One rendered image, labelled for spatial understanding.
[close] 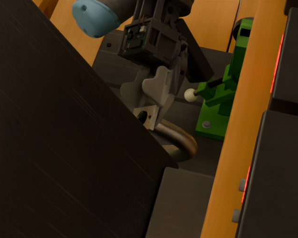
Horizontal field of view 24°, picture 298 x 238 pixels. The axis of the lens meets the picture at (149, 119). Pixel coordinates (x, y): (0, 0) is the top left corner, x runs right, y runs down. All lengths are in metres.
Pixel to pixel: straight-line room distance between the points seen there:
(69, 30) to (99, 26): 0.46
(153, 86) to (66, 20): 0.63
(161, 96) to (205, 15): 0.64
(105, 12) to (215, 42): 0.51
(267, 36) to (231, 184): 0.19
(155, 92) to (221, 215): 0.44
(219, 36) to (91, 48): 0.30
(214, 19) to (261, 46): 0.91
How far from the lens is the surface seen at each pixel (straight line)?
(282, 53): 0.69
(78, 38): 1.59
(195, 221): 0.97
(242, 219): 0.56
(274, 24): 0.77
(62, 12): 1.65
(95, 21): 1.15
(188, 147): 1.11
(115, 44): 1.58
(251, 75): 0.73
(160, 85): 1.05
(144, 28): 1.06
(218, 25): 1.65
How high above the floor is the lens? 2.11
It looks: 57 degrees down
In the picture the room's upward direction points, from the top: straight up
